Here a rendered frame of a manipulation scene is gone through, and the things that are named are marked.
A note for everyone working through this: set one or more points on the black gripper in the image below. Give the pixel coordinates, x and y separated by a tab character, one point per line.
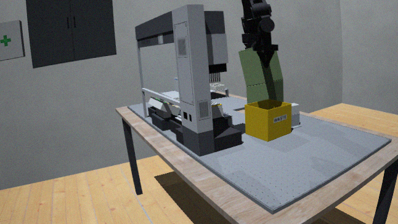
265	55

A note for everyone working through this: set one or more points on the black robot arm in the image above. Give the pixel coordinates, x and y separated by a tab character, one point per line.
261	11

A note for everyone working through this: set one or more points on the yellow open-top bin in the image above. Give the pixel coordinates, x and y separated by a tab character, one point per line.
268	119

